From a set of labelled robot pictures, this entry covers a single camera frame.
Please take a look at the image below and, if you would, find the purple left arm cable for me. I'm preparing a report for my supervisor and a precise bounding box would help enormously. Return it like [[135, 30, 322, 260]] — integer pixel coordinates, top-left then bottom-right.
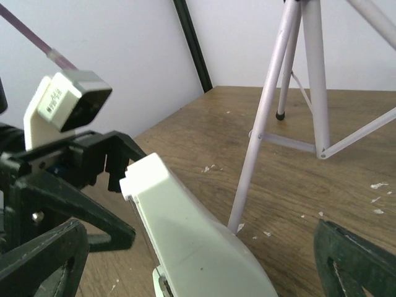
[[0, 4, 78, 72]]

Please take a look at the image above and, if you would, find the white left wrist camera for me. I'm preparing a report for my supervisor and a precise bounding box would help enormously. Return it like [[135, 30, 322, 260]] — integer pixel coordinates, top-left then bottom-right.
[[23, 69, 113, 151]]

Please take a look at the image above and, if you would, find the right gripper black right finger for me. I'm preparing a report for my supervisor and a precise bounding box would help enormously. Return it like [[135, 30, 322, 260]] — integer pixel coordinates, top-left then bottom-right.
[[314, 219, 395, 296]]

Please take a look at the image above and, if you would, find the white metronome body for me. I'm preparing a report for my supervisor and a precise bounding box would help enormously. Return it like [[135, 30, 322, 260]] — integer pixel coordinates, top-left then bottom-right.
[[119, 153, 277, 297]]

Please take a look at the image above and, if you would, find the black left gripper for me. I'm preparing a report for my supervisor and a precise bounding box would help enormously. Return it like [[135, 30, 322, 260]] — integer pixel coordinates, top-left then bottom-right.
[[1, 131, 147, 251]]

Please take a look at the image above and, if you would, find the black left corner post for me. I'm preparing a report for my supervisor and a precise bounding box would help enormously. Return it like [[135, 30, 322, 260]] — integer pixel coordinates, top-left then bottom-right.
[[173, 0, 213, 93]]

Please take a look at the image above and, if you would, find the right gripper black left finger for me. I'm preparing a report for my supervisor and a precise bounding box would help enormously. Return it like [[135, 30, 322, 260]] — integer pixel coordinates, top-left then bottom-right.
[[1, 219, 89, 296]]

